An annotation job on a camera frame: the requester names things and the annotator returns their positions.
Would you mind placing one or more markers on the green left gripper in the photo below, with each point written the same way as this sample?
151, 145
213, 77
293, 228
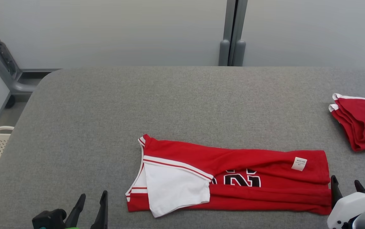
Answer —
72, 228

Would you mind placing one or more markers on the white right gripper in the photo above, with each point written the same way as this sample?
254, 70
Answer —
347, 203

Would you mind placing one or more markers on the red basketball jersey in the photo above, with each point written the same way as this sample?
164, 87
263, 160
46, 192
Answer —
265, 190

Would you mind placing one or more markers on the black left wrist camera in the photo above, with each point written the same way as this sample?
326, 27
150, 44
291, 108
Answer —
48, 219

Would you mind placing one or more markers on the grey metal frame leg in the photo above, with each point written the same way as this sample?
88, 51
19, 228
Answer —
17, 86

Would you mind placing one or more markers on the grey partition post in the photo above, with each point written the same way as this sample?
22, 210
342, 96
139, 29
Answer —
233, 31

